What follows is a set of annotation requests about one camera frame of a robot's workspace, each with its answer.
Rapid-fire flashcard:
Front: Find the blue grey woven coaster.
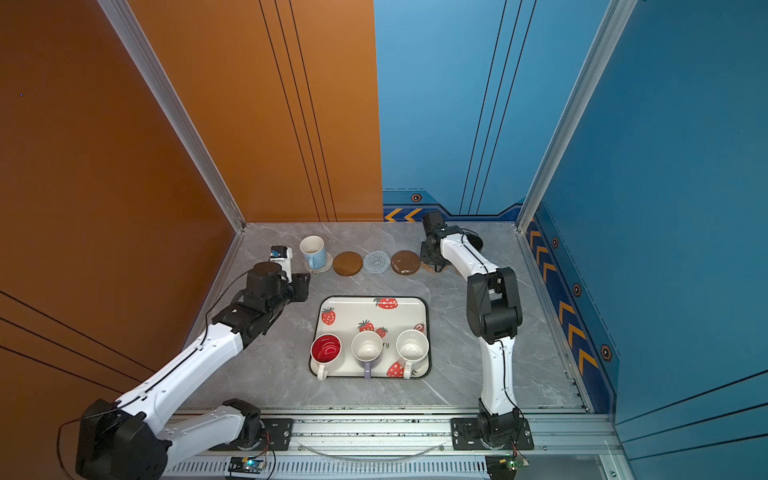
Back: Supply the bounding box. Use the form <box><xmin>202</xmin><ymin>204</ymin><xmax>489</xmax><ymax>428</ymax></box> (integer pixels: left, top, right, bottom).
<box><xmin>363</xmin><ymin>250</ymin><xmax>391</xmax><ymax>275</ymax></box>

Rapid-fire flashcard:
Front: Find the aluminium corner post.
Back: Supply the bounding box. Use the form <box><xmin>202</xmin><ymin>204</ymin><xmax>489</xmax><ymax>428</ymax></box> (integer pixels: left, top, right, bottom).
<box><xmin>97</xmin><ymin>0</ymin><xmax>247</xmax><ymax>234</ymax></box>
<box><xmin>516</xmin><ymin>0</ymin><xmax>637</xmax><ymax>233</ymax></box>

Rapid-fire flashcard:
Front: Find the left aluminium corner post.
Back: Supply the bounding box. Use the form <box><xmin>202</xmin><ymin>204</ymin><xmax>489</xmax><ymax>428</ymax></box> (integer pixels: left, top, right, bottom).
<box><xmin>97</xmin><ymin>0</ymin><xmax>247</xmax><ymax>234</ymax></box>

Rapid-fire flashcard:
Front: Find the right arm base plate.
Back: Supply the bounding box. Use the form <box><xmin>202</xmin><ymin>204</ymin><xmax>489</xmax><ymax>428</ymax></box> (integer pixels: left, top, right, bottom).
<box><xmin>450</xmin><ymin>417</ymin><xmax>535</xmax><ymax>451</ymax></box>

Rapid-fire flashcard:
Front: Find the black mug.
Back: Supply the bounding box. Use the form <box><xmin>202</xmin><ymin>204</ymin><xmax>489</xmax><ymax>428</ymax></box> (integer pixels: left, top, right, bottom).
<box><xmin>465</xmin><ymin>234</ymin><xmax>483</xmax><ymax>252</ymax></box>

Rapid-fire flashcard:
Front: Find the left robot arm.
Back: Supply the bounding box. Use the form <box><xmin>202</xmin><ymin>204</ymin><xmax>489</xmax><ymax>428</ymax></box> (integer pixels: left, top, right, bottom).
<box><xmin>75</xmin><ymin>260</ymin><xmax>311</xmax><ymax>479</ymax></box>

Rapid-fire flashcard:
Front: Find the aluminium front rail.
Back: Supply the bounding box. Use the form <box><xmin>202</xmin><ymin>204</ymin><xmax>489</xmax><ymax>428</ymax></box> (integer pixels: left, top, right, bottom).
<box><xmin>119</xmin><ymin>410</ymin><xmax>625</xmax><ymax>457</ymax></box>

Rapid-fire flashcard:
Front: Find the right aluminium corner post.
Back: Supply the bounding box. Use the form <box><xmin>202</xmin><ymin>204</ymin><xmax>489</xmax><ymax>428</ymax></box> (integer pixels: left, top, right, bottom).
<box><xmin>516</xmin><ymin>0</ymin><xmax>637</xmax><ymax>233</ymax></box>

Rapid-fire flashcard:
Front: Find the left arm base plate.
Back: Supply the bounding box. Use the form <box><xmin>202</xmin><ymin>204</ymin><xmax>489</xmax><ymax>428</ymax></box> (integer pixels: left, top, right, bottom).
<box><xmin>235</xmin><ymin>418</ymin><xmax>294</xmax><ymax>452</ymax></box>

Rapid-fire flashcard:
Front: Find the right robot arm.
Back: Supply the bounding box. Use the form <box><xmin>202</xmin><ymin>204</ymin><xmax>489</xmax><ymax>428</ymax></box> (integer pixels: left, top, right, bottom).
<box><xmin>420</xmin><ymin>227</ymin><xmax>523</xmax><ymax>448</ymax></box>

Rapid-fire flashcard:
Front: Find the left green circuit board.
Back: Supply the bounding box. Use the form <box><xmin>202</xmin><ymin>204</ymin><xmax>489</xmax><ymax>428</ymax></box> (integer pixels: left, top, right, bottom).
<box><xmin>226</xmin><ymin>456</ymin><xmax>268</xmax><ymax>478</ymax></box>

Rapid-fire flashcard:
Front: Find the dark brown worn coaster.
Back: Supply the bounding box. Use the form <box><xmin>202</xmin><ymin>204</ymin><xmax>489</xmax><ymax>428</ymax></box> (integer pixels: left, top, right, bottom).
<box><xmin>390</xmin><ymin>250</ymin><xmax>421</xmax><ymax>276</ymax></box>

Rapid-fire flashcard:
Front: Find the white strawberry serving tray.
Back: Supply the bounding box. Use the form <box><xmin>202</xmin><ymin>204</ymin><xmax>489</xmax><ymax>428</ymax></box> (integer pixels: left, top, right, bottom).
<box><xmin>309</xmin><ymin>296</ymin><xmax>431</xmax><ymax>380</ymax></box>

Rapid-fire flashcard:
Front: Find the light brown wooden coaster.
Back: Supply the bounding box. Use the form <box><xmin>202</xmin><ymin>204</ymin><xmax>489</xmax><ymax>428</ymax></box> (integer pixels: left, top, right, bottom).
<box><xmin>333</xmin><ymin>251</ymin><xmax>363</xmax><ymax>277</ymax></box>

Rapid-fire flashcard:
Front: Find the light blue mug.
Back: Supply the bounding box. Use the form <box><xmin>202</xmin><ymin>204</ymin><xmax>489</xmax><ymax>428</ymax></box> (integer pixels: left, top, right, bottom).
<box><xmin>299</xmin><ymin>235</ymin><xmax>327</xmax><ymax>270</ymax></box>

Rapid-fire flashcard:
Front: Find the right green circuit board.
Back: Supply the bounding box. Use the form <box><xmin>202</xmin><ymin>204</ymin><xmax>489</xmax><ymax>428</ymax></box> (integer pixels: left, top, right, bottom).
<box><xmin>485</xmin><ymin>456</ymin><xmax>530</xmax><ymax>480</ymax></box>

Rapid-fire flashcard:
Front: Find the white purple handled mug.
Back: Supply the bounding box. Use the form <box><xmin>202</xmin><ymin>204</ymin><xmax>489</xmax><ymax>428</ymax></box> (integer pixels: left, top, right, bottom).
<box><xmin>351</xmin><ymin>331</ymin><xmax>383</xmax><ymax>380</ymax></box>

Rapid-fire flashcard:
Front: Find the red interior white mug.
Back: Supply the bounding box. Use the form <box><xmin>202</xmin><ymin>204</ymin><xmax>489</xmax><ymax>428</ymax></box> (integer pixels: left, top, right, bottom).
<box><xmin>310</xmin><ymin>334</ymin><xmax>342</xmax><ymax>381</ymax></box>

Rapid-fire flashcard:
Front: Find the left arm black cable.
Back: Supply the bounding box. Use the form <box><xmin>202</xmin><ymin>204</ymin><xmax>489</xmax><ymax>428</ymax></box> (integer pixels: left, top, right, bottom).
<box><xmin>56</xmin><ymin>269</ymin><xmax>259</xmax><ymax>480</ymax></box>

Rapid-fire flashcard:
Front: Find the green circuit board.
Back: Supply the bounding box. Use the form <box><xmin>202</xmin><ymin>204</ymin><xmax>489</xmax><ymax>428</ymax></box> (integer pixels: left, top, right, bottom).
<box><xmin>485</xmin><ymin>456</ymin><xmax>530</xmax><ymax>480</ymax></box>
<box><xmin>226</xmin><ymin>456</ymin><xmax>268</xmax><ymax>478</ymax></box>

